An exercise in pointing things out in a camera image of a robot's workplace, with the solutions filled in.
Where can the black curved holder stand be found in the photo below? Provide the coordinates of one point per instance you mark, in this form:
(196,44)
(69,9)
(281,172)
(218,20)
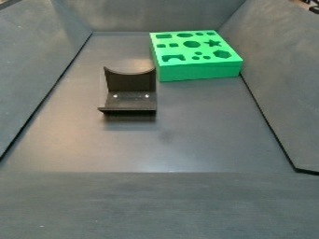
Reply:
(131,91)

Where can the green shape sorter box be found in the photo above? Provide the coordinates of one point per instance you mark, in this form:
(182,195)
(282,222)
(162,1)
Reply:
(194,55)

